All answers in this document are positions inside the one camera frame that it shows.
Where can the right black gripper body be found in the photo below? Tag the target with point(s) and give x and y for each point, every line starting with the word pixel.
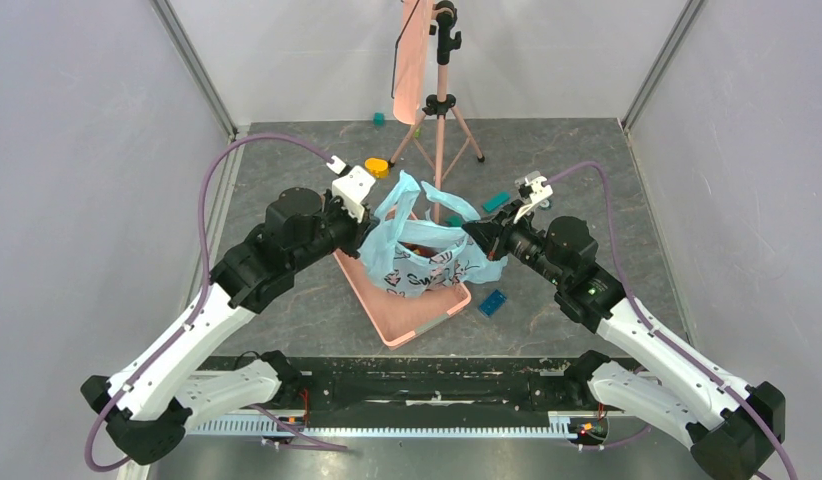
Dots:
pixel 493 234

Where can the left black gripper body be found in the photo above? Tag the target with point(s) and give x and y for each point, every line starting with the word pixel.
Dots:
pixel 339 229

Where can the light blue plastic bag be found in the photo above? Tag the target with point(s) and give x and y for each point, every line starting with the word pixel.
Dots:
pixel 407 257

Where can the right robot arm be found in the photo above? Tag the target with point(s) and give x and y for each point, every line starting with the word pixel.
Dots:
pixel 730 427

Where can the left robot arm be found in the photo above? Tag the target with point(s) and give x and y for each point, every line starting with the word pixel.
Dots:
pixel 149 407

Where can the teal wedge block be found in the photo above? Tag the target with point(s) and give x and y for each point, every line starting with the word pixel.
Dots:
pixel 454 221

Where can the teal long block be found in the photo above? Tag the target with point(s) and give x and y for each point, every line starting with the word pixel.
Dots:
pixel 495 202

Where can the blue rectangular toy brick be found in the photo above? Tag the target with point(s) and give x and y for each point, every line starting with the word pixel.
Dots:
pixel 492 303

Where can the yellow toy block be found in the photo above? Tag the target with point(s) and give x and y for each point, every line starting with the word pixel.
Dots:
pixel 377 167

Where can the pink plastic basket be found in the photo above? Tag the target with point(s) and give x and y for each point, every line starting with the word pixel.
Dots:
pixel 398 320

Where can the pink tripod stand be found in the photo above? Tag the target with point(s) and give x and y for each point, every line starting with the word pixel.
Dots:
pixel 442 104

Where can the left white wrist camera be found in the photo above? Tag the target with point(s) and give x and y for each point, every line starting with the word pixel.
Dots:
pixel 352 186

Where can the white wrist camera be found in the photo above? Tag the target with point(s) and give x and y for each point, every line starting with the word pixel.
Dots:
pixel 352 186
pixel 532 189

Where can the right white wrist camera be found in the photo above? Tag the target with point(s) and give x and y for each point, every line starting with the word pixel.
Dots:
pixel 532 189

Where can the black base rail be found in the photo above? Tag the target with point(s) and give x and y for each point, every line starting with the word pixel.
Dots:
pixel 431 392

